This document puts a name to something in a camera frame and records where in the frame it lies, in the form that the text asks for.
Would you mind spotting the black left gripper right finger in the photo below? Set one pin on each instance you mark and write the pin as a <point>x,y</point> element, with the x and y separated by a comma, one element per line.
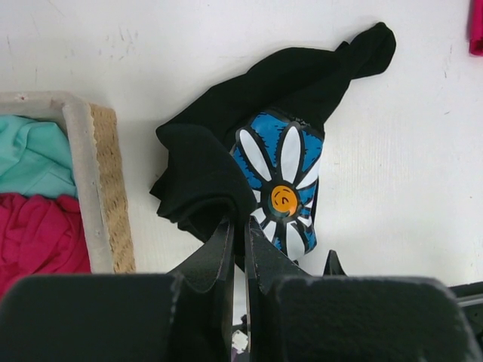
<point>265,266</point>

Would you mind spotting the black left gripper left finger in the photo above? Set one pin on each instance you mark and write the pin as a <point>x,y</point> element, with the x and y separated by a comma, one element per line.
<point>202,326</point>

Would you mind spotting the black flower print t-shirt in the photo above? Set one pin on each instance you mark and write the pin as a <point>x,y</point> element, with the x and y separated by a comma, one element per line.
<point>250,147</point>

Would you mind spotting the wicker laundry basket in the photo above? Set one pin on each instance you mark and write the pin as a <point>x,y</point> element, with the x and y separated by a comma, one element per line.
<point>97,165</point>

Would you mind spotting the red t-shirt in basket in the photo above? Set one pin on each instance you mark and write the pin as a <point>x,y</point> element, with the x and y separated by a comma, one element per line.
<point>41,236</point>

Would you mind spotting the teal t-shirt in basket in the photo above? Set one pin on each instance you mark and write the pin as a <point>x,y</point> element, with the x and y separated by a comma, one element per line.
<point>35,158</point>

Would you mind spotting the folded red t-shirt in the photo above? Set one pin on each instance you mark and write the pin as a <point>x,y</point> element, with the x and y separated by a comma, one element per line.
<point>476,28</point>

